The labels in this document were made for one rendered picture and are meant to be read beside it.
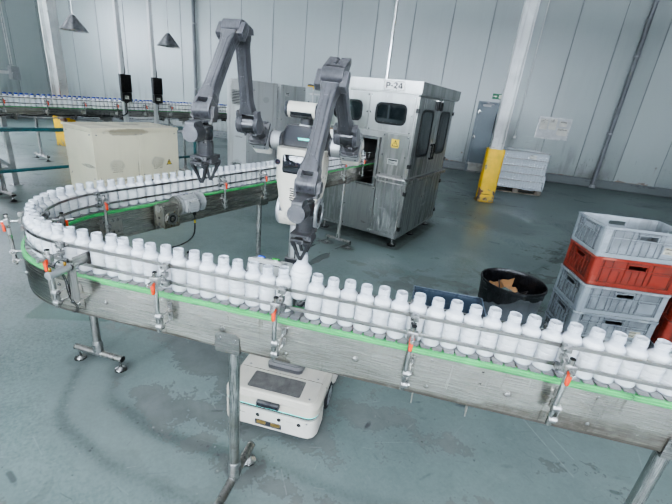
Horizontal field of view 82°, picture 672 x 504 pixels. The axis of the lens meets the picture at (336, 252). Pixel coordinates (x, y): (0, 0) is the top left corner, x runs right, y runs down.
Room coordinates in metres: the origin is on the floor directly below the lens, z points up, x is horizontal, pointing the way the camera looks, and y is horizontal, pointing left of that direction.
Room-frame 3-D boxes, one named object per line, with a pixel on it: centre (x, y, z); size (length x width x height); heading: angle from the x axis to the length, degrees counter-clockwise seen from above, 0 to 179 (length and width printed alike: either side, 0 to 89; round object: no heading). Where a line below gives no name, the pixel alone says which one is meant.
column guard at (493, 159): (8.32, -3.07, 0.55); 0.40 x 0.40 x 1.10; 79
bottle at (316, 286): (1.19, 0.06, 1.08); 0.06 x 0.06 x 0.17
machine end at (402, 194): (5.65, -0.58, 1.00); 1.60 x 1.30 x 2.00; 151
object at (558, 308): (2.74, -2.13, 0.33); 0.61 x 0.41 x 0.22; 85
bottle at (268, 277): (1.22, 0.23, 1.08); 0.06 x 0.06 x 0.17
